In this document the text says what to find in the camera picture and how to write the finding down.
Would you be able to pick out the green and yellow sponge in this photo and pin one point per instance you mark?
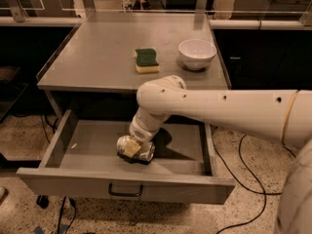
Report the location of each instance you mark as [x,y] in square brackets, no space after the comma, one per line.
[146,61]

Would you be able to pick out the black caster wheel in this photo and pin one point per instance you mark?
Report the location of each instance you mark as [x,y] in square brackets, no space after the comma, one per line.
[42,201]

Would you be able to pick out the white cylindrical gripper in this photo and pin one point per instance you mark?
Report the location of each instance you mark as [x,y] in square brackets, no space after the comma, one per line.
[140,135]

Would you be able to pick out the open grey top drawer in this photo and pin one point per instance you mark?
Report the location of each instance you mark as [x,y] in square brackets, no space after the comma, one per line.
[82,160]

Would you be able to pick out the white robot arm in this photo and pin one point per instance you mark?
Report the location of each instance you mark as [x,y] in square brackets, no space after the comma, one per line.
[284,116]

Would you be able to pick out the black drawer handle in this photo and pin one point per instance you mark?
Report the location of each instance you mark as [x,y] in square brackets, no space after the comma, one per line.
[122,191]

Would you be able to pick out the white bowl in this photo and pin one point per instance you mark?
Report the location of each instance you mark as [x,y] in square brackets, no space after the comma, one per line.
[197,54]

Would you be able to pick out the grey metal counter cabinet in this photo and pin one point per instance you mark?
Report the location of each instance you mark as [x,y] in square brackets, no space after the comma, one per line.
[99,57]

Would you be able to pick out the white horizontal rail pipe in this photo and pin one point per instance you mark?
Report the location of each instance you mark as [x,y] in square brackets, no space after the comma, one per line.
[214,23]

